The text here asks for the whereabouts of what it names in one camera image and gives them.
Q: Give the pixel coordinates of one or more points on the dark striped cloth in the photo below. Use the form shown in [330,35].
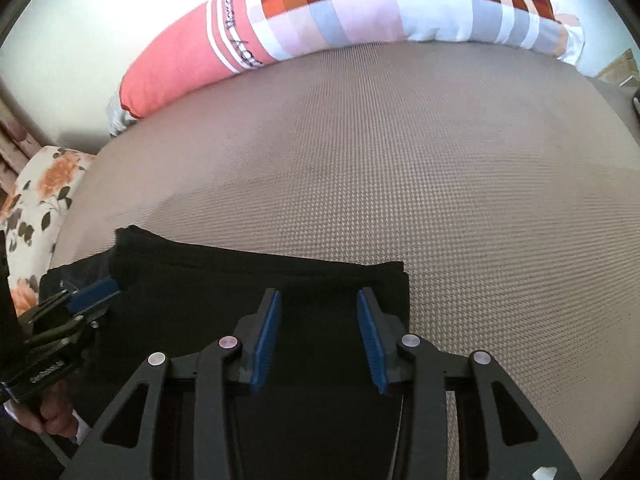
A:
[636,102]

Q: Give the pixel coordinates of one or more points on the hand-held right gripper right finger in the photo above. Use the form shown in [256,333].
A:
[372,342]

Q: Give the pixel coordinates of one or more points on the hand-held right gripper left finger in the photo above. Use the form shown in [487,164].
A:
[262,342]

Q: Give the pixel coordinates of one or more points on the long pink checked pillow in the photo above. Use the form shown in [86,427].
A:
[170,75]

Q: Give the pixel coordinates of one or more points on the black pants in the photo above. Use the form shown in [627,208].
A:
[200,285]

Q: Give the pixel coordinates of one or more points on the brown patterned curtain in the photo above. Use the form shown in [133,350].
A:
[12,150]

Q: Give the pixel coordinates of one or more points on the person's left hand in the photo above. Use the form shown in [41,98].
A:
[55,415]

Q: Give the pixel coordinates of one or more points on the beige waffle bed cover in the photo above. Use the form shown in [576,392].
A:
[400,185]

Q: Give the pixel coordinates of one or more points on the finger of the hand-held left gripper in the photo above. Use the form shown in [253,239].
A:
[75,327]
[92,294]

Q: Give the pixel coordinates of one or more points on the floral pillow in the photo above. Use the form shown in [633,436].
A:
[45,185]

